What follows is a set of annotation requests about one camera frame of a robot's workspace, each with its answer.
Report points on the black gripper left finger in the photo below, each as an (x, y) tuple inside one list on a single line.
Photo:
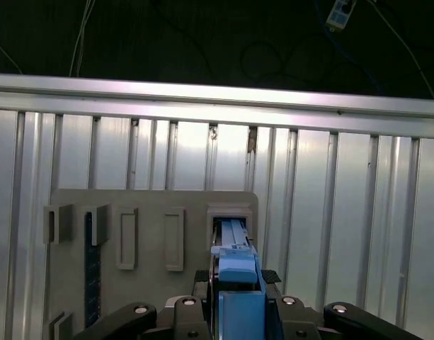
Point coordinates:
[(188, 318)]

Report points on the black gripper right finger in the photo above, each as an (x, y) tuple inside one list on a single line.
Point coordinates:
[(294, 318)]

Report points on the hard disk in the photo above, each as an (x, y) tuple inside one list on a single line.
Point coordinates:
[(238, 269)]

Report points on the grey parts rack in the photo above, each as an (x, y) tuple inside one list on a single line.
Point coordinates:
[(149, 287)]

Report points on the RAM stick in rack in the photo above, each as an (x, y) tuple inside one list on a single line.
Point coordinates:
[(92, 265)]

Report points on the white power strip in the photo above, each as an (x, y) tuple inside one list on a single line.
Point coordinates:
[(340, 14)]

